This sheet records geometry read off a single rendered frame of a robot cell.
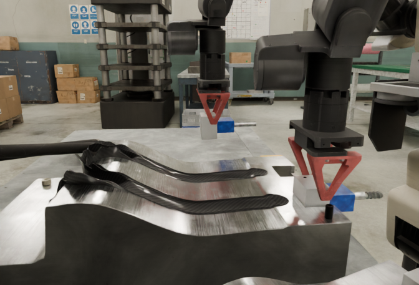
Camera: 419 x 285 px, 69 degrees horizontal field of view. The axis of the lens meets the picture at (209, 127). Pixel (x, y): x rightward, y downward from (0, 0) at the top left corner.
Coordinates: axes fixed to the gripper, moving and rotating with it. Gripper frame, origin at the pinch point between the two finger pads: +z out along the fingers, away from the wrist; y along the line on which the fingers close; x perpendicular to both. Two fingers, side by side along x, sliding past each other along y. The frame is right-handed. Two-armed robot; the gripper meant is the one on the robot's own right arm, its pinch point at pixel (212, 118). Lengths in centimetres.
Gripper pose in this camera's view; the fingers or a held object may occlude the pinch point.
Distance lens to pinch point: 71.2
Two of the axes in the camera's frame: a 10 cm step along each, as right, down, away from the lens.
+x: 9.9, -0.3, 1.0
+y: 1.0, 2.5, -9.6
